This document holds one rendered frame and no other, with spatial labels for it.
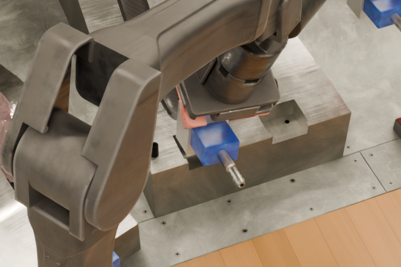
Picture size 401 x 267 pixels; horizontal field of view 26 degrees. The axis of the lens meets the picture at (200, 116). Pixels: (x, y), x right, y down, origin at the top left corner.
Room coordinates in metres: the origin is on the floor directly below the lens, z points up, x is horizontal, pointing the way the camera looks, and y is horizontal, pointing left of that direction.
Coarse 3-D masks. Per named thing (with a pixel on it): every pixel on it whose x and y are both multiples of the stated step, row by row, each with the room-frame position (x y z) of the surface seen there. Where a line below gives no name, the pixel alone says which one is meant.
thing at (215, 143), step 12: (180, 120) 0.66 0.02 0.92; (228, 120) 0.66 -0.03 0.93; (180, 132) 0.66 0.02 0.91; (192, 132) 0.64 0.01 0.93; (204, 132) 0.63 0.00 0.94; (216, 132) 0.63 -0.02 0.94; (228, 132) 0.63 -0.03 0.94; (180, 144) 0.65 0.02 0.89; (192, 144) 0.63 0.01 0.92; (204, 144) 0.61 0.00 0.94; (216, 144) 0.61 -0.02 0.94; (228, 144) 0.61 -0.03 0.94; (204, 156) 0.60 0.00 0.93; (216, 156) 0.61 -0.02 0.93; (228, 156) 0.60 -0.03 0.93; (228, 168) 0.58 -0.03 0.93; (240, 180) 0.56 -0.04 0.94
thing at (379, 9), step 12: (348, 0) 0.88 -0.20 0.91; (360, 0) 0.86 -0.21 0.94; (372, 0) 0.85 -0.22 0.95; (384, 0) 0.85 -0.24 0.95; (396, 0) 0.85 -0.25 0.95; (360, 12) 0.86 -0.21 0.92; (372, 12) 0.84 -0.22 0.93; (384, 12) 0.82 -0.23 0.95; (396, 12) 0.83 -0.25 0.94; (384, 24) 0.82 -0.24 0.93; (396, 24) 0.81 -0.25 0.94
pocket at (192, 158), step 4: (176, 140) 0.67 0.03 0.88; (180, 148) 0.67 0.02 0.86; (184, 152) 0.66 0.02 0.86; (184, 156) 0.66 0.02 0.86; (188, 156) 0.66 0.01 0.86; (192, 156) 0.66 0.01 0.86; (196, 156) 0.66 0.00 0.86; (188, 160) 0.65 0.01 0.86; (192, 160) 0.65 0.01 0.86; (196, 160) 0.65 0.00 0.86; (192, 164) 0.64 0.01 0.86; (196, 164) 0.64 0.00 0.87; (200, 164) 0.64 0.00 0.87; (192, 168) 0.63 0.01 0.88
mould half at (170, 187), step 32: (64, 0) 0.97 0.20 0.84; (96, 0) 0.88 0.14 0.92; (160, 0) 0.89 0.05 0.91; (288, 64) 0.79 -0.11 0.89; (288, 96) 0.73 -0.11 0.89; (320, 96) 0.73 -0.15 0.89; (160, 128) 0.68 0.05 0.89; (256, 128) 0.68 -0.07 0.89; (320, 128) 0.69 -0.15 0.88; (160, 160) 0.63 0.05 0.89; (256, 160) 0.66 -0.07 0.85; (288, 160) 0.68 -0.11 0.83; (320, 160) 0.69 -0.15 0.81; (160, 192) 0.61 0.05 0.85; (192, 192) 0.63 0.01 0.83; (224, 192) 0.64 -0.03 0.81
